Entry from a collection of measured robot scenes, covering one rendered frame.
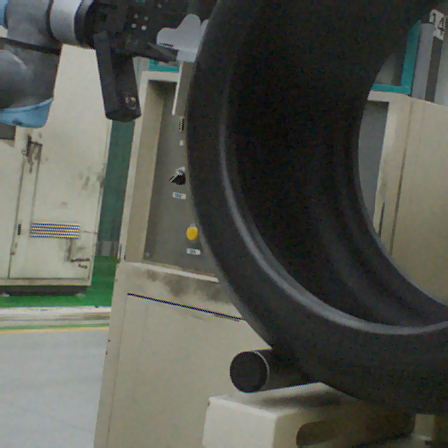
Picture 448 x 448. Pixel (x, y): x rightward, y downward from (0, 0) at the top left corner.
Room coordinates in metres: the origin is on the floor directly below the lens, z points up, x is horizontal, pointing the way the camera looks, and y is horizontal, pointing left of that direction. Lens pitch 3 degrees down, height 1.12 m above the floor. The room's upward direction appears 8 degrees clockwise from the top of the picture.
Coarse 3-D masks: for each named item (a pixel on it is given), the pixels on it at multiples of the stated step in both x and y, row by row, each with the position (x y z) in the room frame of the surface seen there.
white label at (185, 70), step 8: (184, 64) 1.32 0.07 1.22; (192, 64) 1.35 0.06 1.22; (184, 72) 1.33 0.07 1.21; (184, 80) 1.33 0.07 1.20; (176, 88) 1.32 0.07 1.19; (184, 88) 1.34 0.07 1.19; (176, 96) 1.32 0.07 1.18; (184, 96) 1.34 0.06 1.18; (176, 104) 1.32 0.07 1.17; (184, 104) 1.35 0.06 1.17; (176, 112) 1.32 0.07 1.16; (184, 112) 1.36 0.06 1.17
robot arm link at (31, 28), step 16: (0, 0) 1.59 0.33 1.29; (16, 0) 1.58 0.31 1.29; (32, 0) 1.56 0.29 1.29; (48, 0) 1.55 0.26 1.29; (0, 16) 1.60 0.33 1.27; (16, 16) 1.58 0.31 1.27; (32, 16) 1.56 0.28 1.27; (48, 16) 1.54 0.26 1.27; (16, 32) 1.57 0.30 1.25; (32, 32) 1.57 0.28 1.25; (48, 32) 1.56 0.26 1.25
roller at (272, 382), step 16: (240, 352) 1.27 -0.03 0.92; (256, 352) 1.27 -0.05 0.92; (272, 352) 1.29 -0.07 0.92; (240, 368) 1.26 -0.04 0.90; (256, 368) 1.25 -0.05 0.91; (272, 368) 1.26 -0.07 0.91; (288, 368) 1.29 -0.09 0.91; (240, 384) 1.26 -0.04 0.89; (256, 384) 1.25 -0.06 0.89; (272, 384) 1.27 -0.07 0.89; (288, 384) 1.30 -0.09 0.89; (304, 384) 1.34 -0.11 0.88
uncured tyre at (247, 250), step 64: (256, 0) 1.26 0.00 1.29; (320, 0) 1.47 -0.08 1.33; (384, 0) 1.49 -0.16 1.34; (256, 64) 1.44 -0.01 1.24; (320, 64) 1.52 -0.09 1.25; (192, 128) 1.31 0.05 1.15; (256, 128) 1.46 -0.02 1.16; (320, 128) 1.53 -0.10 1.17; (192, 192) 1.31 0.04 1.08; (256, 192) 1.45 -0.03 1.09; (320, 192) 1.52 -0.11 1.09; (256, 256) 1.24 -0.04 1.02; (320, 256) 1.49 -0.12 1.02; (384, 256) 1.48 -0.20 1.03; (256, 320) 1.26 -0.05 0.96; (320, 320) 1.19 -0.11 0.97; (384, 320) 1.45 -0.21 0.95; (384, 384) 1.17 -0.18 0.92
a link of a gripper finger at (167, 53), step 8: (136, 40) 1.45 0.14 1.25; (128, 48) 1.46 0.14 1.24; (136, 48) 1.45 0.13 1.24; (144, 48) 1.44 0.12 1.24; (152, 48) 1.44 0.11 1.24; (160, 48) 1.44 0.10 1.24; (168, 48) 1.44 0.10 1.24; (152, 56) 1.44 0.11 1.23; (160, 56) 1.44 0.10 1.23; (168, 56) 1.43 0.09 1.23; (176, 56) 1.43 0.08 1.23
